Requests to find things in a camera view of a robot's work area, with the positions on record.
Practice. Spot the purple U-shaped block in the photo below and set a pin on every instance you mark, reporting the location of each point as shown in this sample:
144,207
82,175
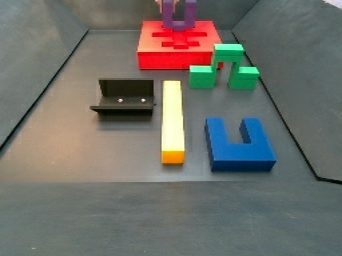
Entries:
178,23

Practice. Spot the black angled fixture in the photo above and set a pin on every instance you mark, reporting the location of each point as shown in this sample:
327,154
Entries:
126,97

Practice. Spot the red board with cutouts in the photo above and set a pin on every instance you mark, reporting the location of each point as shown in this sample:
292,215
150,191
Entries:
170,50

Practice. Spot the yellow long bar block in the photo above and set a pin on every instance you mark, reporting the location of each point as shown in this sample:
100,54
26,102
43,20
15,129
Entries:
173,127

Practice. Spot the blue U-shaped block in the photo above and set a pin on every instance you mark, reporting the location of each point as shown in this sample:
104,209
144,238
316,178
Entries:
253,155

